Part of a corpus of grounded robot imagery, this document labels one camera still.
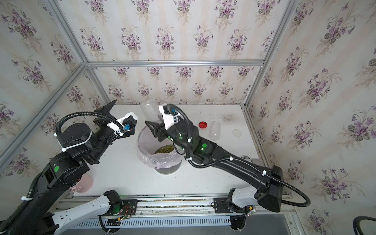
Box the red jar lid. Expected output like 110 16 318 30
199 121 208 129

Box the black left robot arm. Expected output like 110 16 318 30
1 100 138 235

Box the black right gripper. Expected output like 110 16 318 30
149 115 194 156

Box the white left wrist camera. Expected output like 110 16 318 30
107 112 138 137

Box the pink cup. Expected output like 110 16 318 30
70 174 94 193

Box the white vented cable duct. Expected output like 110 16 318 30
69 215 233 230

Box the clear round jar lid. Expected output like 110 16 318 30
232 129 242 138

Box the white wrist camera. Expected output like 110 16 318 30
107 112 138 137
159 104 180 130

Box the clear plastic jar of beans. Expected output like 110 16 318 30
209 121 221 141

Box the clear jar with beans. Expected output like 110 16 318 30
140 101 163 123

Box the aluminium mounting rail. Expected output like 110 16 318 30
55 193 297 218

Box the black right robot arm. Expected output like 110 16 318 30
143 103 311 230

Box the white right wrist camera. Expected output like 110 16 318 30
159 104 180 130

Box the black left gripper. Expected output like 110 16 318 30
84 98 133 164

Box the mesh bin with pink bag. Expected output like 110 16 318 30
137 125 183 175

